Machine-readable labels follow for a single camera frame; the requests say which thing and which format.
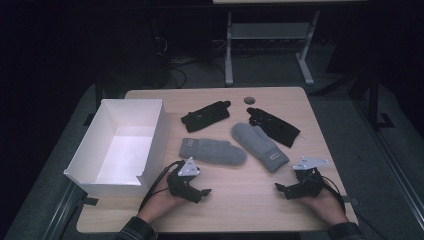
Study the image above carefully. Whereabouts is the person's right hand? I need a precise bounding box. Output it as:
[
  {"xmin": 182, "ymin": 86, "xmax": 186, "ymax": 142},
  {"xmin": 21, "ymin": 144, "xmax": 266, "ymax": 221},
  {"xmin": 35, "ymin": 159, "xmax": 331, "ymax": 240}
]
[{"xmin": 295, "ymin": 186, "xmax": 350, "ymax": 227}]

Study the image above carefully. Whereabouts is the bundle of floor cables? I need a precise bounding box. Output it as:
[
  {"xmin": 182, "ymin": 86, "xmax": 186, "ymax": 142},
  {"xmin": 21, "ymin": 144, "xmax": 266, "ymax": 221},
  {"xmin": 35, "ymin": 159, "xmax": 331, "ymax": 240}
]
[{"xmin": 151, "ymin": 19, "xmax": 228, "ymax": 90}]

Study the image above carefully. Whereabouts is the black floor bracket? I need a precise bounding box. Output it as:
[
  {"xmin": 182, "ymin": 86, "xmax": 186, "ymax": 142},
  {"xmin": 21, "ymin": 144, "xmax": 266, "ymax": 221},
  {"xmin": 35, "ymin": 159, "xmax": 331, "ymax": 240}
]
[{"xmin": 375, "ymin": 112, "xmax": 396, "ymax": 130}]

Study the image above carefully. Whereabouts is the black glove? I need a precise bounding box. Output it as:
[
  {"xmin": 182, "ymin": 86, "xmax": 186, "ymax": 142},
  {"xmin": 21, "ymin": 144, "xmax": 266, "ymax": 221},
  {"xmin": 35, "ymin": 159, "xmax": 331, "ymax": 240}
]
[
  {"xmin": 180, "ymin": 100, "xmax": 232, "ymax": 133},
  {"xmin": 246, "ymin": 107, "xmax": 301, "ymax": 148}
]

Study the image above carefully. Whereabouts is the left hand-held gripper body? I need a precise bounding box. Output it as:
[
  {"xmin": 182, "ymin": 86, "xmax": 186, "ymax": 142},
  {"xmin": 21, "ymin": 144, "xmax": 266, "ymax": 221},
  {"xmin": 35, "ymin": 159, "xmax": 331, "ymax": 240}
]
[{"xmin": 166, "ymin": 157, "xmax": 202, "ymax": 202}]

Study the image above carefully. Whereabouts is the grey knit mitten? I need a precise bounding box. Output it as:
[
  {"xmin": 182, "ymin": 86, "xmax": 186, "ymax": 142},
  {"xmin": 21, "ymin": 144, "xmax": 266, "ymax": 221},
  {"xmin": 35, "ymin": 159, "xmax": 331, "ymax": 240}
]
[
  {"xmin": 231, "ymin": 122, "xmax": 290, "ymax": 173},
  {"xmin": 178, "ymin": 137, "xmax": 248, "ymax": 167}
]

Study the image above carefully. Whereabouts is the person's left hand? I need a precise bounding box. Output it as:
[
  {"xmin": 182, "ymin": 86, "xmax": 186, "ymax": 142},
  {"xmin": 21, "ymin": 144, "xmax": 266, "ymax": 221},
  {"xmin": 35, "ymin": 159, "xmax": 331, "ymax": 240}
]
[{"xmin": 137, "ymin": 173, "xmax": 188, "ymax": 225}]

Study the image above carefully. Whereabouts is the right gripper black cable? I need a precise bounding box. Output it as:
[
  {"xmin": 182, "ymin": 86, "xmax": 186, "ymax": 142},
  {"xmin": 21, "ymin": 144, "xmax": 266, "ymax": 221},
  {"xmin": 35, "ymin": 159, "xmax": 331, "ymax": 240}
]
[{"xmin": 313, "ymin": 174, "xmax": 388, "ymax": 240}]

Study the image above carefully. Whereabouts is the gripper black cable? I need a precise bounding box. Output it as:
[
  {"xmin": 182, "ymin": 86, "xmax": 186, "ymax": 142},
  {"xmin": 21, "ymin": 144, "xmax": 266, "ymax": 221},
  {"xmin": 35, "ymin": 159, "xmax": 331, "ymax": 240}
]
[
  {"xmin": 313, "ymin": 174, "xmax": 388, "ymax": 240},
  {"xmin": 137, "ymin": 160, "xmax": 185, "ymax": 213}
]

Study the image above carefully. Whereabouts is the grey metal table frame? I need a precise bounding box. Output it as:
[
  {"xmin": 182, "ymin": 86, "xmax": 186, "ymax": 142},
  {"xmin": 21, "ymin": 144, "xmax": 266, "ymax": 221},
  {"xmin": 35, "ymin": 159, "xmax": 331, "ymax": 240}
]
[{"xmin": 224, "ymin": 9, "xmax": 321, "ymax": 88}]

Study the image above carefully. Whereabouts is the black table clamp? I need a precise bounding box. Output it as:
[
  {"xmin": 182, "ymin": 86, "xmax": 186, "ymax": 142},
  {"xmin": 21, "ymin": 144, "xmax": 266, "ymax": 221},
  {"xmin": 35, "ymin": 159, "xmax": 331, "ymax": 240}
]
[{"xmin": 80, "ymin": 196, "xmax": 100, "ymax": 207}]

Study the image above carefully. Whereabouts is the white box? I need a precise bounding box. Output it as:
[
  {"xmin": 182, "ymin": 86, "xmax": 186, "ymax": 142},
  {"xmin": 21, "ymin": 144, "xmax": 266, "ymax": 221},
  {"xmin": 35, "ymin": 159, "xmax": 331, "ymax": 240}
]
[{"xmin": 63, "ymin": 98, "xmax": 170, "ymax": 198}]

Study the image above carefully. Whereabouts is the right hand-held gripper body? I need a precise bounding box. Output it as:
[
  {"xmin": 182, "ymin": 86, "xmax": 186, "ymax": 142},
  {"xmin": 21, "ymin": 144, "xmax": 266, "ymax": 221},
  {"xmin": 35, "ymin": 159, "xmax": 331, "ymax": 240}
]
[{"xmin": 287, "ymin": 156, "xmax": 330, "ymax": 200}]

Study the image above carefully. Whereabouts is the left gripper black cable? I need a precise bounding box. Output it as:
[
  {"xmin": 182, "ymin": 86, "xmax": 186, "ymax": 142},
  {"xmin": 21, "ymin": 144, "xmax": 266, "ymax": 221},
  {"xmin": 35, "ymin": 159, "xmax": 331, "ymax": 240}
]
[{"xmin": 137, "ymin": 160, "xmax": 185, "ymax": 213}]

